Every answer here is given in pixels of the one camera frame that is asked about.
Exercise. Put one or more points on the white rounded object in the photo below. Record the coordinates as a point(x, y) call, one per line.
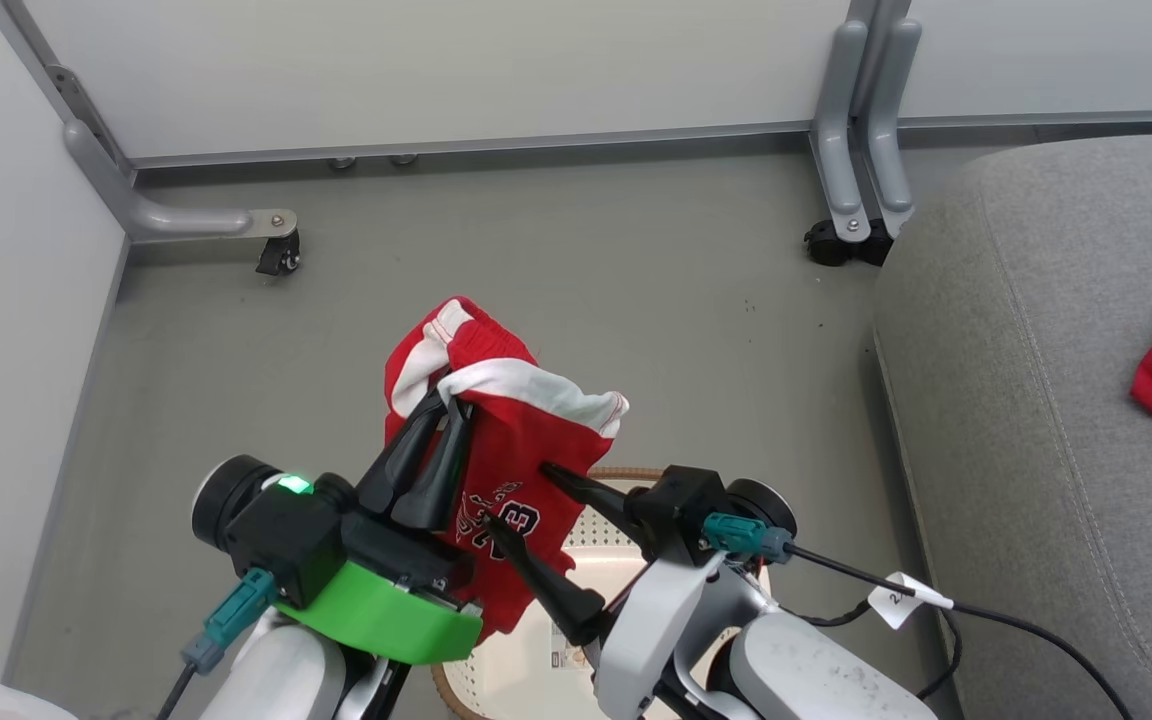
point(21, 705)

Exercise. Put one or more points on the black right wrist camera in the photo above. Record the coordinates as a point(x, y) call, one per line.
point(681, 500)

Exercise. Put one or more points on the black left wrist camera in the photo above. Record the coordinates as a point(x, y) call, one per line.
point(281, 540)

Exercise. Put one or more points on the long grey partition foot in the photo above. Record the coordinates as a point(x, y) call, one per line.
point(176, 222)

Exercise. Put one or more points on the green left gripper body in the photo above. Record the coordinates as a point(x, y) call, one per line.
point(386, 620)

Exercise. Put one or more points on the single black caster wheel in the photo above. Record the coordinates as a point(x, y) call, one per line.
point(279, 255)

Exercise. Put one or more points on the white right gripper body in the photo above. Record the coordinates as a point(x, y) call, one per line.
point(656, 630)

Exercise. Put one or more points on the beige perforated laundry basket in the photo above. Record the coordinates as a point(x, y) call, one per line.
point(598, 560)

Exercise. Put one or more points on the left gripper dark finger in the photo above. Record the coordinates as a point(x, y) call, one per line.
point(401, 460)
point(441, 480)

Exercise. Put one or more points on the red shorts with print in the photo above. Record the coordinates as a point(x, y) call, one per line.
point(526, 430)

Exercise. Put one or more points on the grey fabric sofa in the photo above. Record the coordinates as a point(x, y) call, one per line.
point(1036, 400)

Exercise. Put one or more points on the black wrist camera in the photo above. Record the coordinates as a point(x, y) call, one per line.
point(681, 500)
point(281, 540)

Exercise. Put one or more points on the short grey partition foot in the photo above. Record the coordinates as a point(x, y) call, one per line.
point(891, 120)
point(836, 130)

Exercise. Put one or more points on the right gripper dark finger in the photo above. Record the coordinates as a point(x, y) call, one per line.
point(556, 600)
point(601, 500)

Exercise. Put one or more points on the small round levelling foot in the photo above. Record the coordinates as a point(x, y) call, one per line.
point(341, 161)
point(403, 158)

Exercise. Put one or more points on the black double caster wheels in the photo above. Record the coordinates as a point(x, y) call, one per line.
point(841, 245)

